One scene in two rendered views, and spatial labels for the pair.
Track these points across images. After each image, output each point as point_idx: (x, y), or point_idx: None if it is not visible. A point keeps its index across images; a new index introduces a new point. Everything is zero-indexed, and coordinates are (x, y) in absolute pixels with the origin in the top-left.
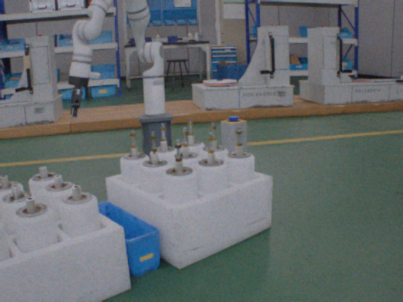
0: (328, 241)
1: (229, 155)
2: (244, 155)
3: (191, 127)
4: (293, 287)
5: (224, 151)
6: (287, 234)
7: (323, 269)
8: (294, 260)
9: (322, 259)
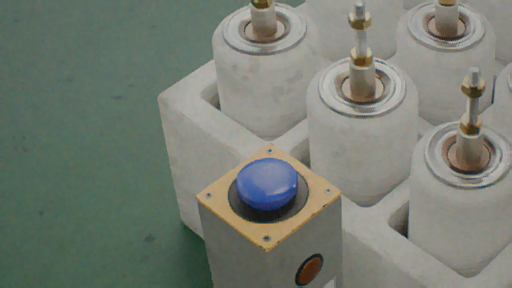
0: (52, 145)
1: (299, 13)
2: (247, 20)
3: (467, 99)
4: (187, 14)
5: (320, 71)
6: (143, 180)
7: (109, 58)
8: (159, 81)
9: (95, 86)
